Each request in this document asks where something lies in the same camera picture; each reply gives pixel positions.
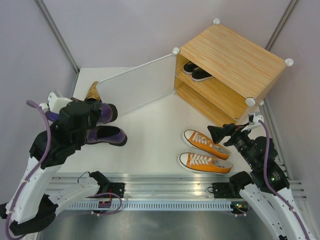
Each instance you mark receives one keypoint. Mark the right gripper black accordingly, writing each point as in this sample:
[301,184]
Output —
[217,133]

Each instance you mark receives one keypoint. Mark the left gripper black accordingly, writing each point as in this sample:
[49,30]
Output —
[96,111]

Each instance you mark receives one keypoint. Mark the purple loafer shoe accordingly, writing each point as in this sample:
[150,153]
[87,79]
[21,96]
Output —
[112,135]
[109,113]

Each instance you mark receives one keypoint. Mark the black canvas sneaker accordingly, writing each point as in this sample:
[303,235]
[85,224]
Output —
[189,67]
[199,75]

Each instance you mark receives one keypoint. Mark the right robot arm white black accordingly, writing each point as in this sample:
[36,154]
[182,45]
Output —
[266,188]

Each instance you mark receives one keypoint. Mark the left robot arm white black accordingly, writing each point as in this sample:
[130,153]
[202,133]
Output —
[31,210]

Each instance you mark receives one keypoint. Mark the gold heeled shoe left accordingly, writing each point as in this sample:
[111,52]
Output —
[93,94]

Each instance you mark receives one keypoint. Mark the wooden two-shelf shoe cabinet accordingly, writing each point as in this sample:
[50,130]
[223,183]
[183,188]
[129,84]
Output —
[243,71]

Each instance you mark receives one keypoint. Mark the white translucent cabinet door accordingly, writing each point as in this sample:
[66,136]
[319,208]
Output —
[140,85]

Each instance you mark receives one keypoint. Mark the orange canvas sneaker upper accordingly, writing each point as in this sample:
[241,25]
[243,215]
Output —
[198,140]

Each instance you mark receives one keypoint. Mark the orange canvas sneaker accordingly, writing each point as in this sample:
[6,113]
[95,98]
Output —
[197,163]
[198,140]

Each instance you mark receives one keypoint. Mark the orange canvas sneaker lower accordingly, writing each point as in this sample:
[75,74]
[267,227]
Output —
[197,163]

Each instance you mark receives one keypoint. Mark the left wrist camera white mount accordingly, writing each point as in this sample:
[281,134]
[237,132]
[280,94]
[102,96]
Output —
[55,102]

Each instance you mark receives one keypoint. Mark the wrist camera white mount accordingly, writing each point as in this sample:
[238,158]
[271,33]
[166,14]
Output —
[55,102]
[254,121]

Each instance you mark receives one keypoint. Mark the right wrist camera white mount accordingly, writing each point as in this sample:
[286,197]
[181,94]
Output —
[254,121]

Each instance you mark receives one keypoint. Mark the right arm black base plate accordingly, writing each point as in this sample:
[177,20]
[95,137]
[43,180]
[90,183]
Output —
[221,190]

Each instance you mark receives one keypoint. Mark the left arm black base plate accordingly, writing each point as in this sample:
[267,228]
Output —
[117,188]

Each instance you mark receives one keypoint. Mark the white slotted cable duct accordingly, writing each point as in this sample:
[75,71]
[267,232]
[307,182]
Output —
[143,205]

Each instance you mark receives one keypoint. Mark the aluminium rail frame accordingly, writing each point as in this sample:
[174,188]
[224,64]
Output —
[164,188]

